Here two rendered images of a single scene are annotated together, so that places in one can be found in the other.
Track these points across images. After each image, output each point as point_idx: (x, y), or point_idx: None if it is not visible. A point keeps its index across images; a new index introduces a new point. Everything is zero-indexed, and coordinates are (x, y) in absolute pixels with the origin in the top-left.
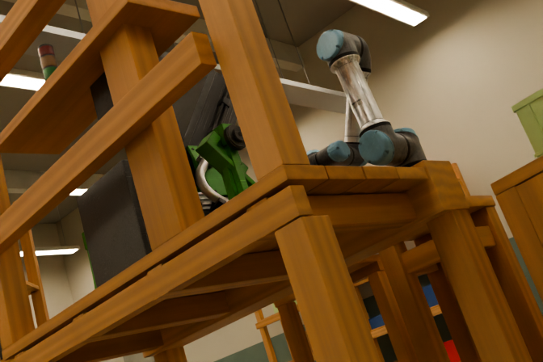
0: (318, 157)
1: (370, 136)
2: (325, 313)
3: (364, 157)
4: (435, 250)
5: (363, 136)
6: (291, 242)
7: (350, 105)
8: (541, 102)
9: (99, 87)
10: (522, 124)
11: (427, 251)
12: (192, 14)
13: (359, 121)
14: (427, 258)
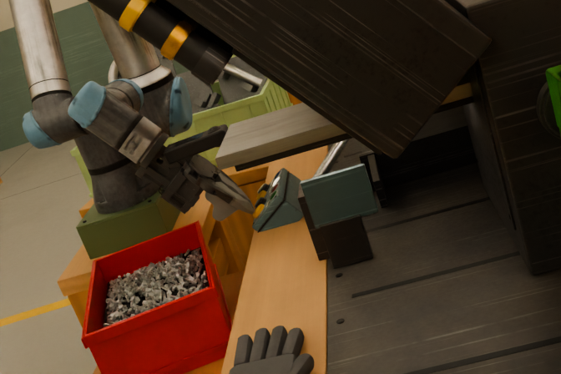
0: (132, 98)
1: (184, 85)
2: None
3: (184, 115)
4: (223, 257)
5: (180, 83)
6: None
7: (53, 25)
8: (268, 97)
9: None
10: (266, 113)
11: (220, 260)
12: None
13: (153, 58)
14: (223, 269)
